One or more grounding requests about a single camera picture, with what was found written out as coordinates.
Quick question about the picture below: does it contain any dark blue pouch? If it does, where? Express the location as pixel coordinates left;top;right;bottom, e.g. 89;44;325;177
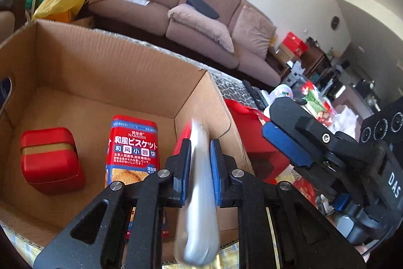
186;0;220;20

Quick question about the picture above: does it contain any brown cardboard box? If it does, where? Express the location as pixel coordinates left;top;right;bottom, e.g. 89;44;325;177
0;18;255;257

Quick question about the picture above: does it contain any grey pebble pattern tablecloth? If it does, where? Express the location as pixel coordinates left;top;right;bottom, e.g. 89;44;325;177
209;69;256;106

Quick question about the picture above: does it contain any dark wooden chair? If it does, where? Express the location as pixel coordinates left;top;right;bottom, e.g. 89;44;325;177
0;0;29;33

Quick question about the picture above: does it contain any light pink pillow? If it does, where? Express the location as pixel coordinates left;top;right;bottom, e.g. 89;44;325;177
167;4;235;53

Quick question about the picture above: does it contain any red biscuit packet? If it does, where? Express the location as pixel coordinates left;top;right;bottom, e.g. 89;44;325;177
104;114;171;241

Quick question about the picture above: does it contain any green snack bag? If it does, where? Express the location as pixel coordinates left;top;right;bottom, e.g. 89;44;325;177
300;83;331;118

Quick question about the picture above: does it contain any dark wooden cabinet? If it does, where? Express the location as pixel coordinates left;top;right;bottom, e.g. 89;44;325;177
283;45;334;87

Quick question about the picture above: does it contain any black remote control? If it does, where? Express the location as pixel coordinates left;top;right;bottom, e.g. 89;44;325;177
242;80;269;109

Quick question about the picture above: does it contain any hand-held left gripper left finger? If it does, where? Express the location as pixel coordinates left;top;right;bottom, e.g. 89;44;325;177
33;139;192;269

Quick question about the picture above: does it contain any red gift box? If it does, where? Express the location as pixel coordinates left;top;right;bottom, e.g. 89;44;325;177
225;99;293;184

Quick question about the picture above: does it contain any red square tin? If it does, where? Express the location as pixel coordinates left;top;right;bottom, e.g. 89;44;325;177
20;127;86;195

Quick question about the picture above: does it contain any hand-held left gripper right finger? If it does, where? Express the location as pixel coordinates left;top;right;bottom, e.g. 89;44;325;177
210;138;367;269

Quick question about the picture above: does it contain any red carton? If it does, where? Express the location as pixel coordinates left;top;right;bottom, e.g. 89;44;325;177
281;32;309;57

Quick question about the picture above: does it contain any white plastic bag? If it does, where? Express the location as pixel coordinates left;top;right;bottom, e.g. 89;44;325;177
333;105;360;138

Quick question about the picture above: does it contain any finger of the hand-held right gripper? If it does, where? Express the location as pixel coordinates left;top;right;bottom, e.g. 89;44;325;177
262;97;350;169
293;159;362;213

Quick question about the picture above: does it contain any textured pink cushion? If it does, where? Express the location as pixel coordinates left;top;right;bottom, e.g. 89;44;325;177
231;4;278;60

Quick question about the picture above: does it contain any white plastic tool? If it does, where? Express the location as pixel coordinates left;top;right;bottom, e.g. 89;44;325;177
174;118;221;266

